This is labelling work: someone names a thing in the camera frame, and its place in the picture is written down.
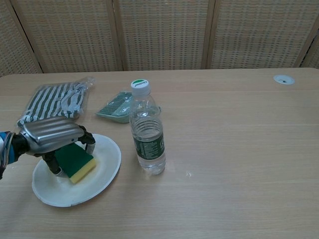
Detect white table cable grommet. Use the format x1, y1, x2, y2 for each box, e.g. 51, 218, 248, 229
273, 74, 295, 85

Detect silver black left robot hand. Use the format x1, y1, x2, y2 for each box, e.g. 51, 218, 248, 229
14, 116, 96, 178

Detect clear plastic water bottle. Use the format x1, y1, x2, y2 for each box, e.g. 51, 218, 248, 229
129, 79, 166, 175

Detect green white striped bagged cloth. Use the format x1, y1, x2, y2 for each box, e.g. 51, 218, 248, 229
16, 76, 97, 126

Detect green packet in plastic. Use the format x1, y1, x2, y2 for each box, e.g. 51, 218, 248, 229
95, 91, 161, 124

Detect green and yellow sponge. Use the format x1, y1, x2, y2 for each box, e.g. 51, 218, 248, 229
54, 142, 97, 185

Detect woven rattan folding screen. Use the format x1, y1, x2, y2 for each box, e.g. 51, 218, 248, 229
0, 0, 319, 78

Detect white paper plate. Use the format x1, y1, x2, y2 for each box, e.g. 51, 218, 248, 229
31, 133, 122, 207

